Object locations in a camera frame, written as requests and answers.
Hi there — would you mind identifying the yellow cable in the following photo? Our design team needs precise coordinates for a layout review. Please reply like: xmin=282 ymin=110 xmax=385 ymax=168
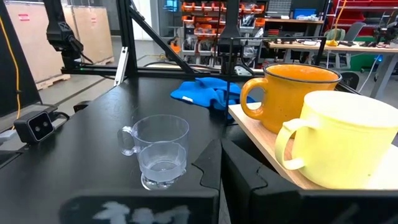
xmin=0 ymin=15 xmax=21 ymax=131

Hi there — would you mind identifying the rack with orange bins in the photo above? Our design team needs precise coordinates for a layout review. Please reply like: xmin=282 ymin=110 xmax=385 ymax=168
xmin=181 ymin=0 xmax=267 ymax=67

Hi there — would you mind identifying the wooden top desk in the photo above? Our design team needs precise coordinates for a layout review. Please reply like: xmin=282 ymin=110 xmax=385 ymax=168
xmin=266 ymin=39 xmax=398 ymax=100

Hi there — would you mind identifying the large cardboard box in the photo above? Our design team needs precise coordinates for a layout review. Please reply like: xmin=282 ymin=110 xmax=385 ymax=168
xmin=63 ymin=6 xmax=114 ymax=65
xmin=5 ymin=1 xmax=75 ymax=91

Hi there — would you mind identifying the pale yellow mug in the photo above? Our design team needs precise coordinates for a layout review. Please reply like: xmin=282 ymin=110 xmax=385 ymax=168
xmin=274 ymin=90 xmax=398 ymax=190

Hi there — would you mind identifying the black table camera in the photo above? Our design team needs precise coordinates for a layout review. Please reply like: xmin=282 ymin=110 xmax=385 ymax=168
xmin=13 ymin=110 xmax=71 ymax=146

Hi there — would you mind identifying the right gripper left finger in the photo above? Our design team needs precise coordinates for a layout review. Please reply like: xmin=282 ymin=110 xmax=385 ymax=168
xmin=58 ymin=139 xmax=223 ymax=224

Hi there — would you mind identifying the orange speckled mug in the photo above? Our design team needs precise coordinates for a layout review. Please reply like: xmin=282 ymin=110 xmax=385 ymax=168
xmin=239 ymin=63 xmax=343 ymax=135

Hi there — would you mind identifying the black upright panel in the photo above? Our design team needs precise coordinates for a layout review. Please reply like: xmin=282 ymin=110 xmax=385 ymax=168
xmin=0 ymin=0 xmax=44 ymax=118

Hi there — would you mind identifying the blue cloth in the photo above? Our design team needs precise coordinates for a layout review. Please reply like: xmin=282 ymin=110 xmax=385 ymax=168
xmin=170 ymin=77 xmax=257 ymax=121

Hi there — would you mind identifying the red storage rack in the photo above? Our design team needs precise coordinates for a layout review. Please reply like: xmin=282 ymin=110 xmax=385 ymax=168
xmin=331 ymin=0 xmax=398 ymax=38

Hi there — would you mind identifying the grey office chair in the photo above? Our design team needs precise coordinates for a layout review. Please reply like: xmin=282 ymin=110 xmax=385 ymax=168
xmin=341 ymin=21 xmax=368 ymax=43

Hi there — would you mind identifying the blue storage bin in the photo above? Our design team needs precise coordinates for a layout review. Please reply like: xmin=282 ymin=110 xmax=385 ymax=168
xmin=294 ymin=8 xmax=317 ymax=19

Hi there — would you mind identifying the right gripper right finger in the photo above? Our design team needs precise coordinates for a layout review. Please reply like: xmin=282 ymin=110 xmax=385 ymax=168
xmin=221 ymin=139 xmax=398 ymax=224

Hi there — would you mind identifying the wooden shelf with black legs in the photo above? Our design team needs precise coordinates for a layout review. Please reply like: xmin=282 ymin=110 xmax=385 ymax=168
xmin=224 ymin=36 xmax=398 ymax=191

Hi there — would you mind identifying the clear plastic cup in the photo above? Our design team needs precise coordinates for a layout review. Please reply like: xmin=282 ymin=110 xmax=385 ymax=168
xmin=117 ymin=114 xmax=190 ymax=191

